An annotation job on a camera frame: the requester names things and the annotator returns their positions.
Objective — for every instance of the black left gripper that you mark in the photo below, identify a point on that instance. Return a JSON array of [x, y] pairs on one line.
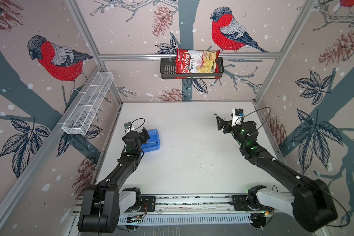
[[142, 137]]

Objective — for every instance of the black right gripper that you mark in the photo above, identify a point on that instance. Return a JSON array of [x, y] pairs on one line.
[[227, 126]]

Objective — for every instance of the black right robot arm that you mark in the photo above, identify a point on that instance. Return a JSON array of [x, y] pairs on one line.
[[307, 201]]

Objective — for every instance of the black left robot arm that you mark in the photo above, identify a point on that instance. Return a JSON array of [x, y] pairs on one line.
[[103, 203]]

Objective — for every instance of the blue plastic bin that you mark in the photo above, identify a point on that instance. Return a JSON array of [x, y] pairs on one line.
[[153, 143]]

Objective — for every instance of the red cassava chips bag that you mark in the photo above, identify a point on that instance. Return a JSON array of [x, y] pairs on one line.
[[205, 60]]

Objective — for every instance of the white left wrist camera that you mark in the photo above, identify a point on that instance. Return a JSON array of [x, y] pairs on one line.
[[128, 127]]

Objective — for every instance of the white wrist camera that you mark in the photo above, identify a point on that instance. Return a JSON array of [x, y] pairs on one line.
[[237, 116], [128, 127]]

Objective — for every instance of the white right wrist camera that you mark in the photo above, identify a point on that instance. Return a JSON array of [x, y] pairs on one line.
[[237, 116]]

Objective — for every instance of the white wire mesh shelf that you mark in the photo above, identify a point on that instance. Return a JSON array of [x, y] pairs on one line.
[[84, 112]]

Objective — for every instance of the black wire wall basket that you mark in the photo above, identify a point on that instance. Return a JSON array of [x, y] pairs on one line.
[[169, 70]]

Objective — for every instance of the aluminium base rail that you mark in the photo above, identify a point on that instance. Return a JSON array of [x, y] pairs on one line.
[[190, 209]]

